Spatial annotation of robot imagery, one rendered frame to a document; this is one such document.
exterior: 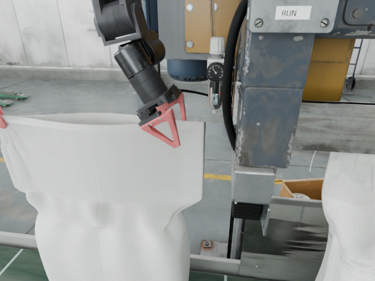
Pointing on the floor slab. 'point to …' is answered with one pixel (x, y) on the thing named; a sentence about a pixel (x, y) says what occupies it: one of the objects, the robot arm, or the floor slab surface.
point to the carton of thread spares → (302, 188)
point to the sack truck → (352, 75)
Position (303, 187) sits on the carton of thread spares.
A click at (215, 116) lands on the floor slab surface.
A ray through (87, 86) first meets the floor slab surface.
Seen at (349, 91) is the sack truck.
